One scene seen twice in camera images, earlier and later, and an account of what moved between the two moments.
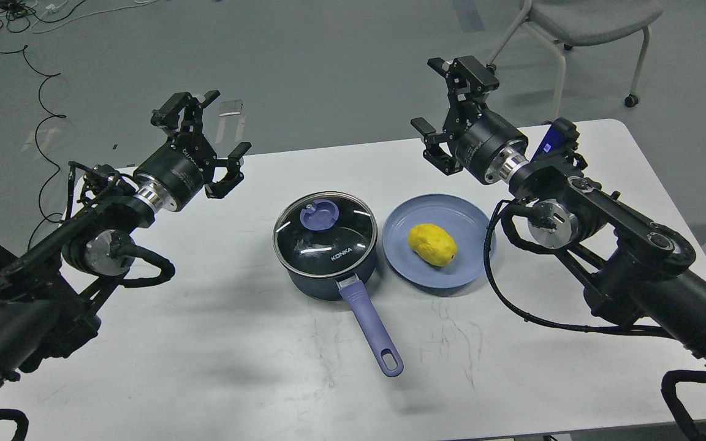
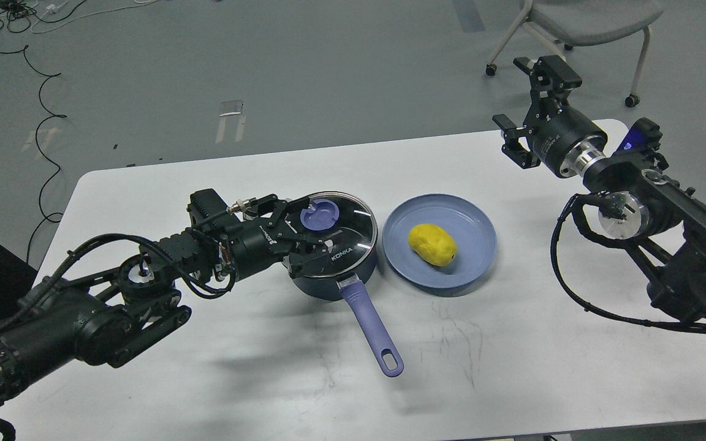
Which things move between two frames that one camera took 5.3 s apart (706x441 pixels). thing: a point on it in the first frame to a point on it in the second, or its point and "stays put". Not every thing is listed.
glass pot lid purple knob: x=319 y=214 stays put
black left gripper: x=175 y=173 to x=257 y=242
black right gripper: x=485 y=144 to x=567 y=143
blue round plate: x=463 y=220 stays put
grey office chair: x=580 y=22 stays put
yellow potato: x=432 y=244 stays put
